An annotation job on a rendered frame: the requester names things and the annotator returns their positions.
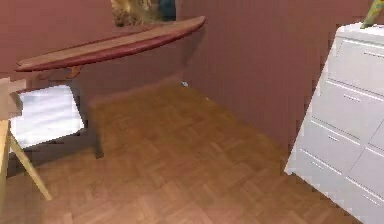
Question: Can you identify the green yellow object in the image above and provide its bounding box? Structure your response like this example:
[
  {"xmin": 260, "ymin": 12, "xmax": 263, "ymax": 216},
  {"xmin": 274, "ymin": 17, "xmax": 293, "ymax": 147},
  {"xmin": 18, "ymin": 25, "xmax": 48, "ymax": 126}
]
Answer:
[{"xmin": 360, "ymin": 0, "xmax": 384, "ymax": 30}]

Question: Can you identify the white chest of drawers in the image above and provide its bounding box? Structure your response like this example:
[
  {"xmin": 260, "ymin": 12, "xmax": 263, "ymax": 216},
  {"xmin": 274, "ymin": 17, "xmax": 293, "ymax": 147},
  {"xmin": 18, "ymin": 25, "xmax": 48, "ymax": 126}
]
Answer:
[{"xmin": 283, "ymin": 22, "xmax": 384, "ymax": 224}]

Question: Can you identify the red wooden surfboard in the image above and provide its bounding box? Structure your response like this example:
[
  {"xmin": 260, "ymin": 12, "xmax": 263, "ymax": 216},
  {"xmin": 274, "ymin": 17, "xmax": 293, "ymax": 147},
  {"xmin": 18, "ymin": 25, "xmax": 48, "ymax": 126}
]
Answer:
[{"xmin": 14, "ymin": 15, "xmax": 208, "ymax": 80}]

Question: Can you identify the framed wall picture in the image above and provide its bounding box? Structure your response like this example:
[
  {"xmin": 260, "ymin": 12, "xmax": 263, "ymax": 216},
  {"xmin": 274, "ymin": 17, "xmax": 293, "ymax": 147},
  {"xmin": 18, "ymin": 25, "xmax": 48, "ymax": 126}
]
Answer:
[{"xmin": 110, "ymin": 0, "xmax": 177, "ymax": 28}]

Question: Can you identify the light wooden table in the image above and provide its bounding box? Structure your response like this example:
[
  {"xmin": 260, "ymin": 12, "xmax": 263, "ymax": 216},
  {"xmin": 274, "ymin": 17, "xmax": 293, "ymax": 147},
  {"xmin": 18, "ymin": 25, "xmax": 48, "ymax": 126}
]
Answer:
[{"xmin": 0, "ymin": 77, "xmax": 54, "ymax": 214}]

